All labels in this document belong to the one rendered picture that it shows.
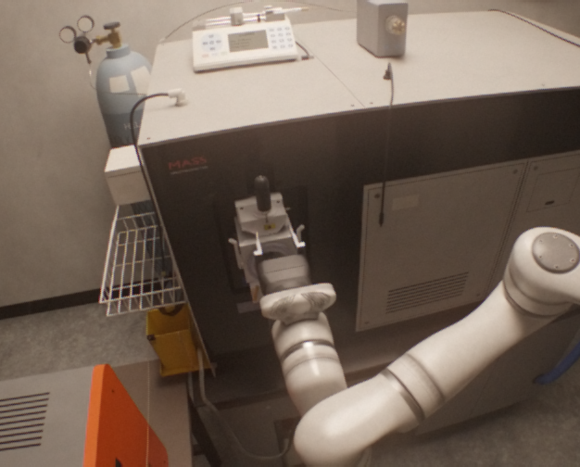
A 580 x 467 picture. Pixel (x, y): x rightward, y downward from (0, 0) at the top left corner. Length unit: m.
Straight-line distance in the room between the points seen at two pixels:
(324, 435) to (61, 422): 0.49
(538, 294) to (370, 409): 0.22
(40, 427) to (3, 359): 1.89
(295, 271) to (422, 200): 0.42
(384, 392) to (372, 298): 0.66
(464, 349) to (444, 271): 0.66
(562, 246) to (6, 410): 0.87
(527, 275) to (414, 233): 0.52
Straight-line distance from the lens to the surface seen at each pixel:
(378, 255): 0.99
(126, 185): 1.14
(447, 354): 0.48
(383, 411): 0.45
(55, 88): 1.98
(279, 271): 0.61
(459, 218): 1.03
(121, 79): 1.54
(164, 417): 1.23
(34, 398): 0.86
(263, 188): 0.73
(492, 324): 0.54
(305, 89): 0.87
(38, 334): 2.69
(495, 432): 2.04
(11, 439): 0.84
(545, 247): 0.52
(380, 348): 1.24
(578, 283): 0.51
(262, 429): 1.38
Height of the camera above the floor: 1.75
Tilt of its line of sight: 40 degrees down
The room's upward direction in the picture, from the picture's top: 5 degrees counter-clockwise
